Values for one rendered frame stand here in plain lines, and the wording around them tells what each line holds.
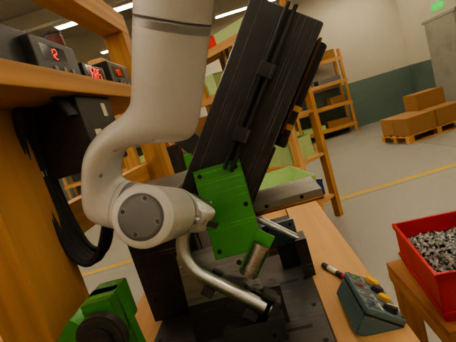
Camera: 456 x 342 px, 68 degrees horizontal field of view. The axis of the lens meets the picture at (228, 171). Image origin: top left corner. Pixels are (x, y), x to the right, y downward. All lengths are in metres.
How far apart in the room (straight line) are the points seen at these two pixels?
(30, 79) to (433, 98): 7.19
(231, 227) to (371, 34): 10.17
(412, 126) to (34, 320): 6.42
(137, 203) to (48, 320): 0.32
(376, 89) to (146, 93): 10.33
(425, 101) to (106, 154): 7.09
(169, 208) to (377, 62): 10.41
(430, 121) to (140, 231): 6.65
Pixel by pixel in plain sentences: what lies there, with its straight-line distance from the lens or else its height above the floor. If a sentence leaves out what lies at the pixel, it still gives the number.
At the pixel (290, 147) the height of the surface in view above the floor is 0.91.
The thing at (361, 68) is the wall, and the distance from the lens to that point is 10.55.
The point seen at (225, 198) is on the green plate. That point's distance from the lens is 0.78.
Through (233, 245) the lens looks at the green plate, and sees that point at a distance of 0.79.
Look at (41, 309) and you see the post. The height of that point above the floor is 1.16.
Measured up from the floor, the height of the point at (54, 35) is 1.72.
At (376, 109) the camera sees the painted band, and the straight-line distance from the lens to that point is 10.66.
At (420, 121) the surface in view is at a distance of 6.81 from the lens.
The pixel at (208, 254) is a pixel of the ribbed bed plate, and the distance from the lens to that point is 0.82.
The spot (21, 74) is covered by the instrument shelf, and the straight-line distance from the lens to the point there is 0.60.
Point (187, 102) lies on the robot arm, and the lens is 0.41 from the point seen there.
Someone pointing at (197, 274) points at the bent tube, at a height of 1.07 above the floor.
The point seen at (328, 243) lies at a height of 0.90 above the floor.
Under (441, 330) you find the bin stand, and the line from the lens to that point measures 0.98.
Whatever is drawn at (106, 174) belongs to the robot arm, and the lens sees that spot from 0.50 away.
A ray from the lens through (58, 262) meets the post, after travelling 0.75.
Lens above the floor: 1.37
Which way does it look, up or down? 9 degrees down
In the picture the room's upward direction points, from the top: 17 degrees counter-clockwise
